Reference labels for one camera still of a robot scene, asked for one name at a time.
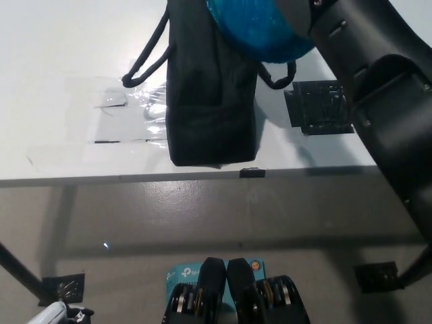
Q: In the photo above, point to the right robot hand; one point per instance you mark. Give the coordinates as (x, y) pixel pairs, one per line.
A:
(295, 13)

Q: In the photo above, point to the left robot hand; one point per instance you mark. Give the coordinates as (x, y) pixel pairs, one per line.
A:
(79, 315)

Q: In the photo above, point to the blue plate stack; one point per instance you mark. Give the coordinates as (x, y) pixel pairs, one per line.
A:
(256, 37)

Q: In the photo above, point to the black fabric handbag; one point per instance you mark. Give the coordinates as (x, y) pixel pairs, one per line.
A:
(209, 118)

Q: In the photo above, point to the black floor tape patch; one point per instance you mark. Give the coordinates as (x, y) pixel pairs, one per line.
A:
(67, 287)
(374, 276)

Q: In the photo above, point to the black table leg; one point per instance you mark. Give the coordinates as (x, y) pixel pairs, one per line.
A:
(416, 270)
(17, 266)

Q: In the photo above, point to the large black tape patch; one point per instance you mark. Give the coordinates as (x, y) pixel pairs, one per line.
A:
(314, 108)

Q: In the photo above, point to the teal tp-link box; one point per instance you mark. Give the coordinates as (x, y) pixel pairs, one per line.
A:
(180, 271)

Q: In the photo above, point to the clear tape sheet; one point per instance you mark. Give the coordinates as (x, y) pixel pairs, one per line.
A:
(131, 121)

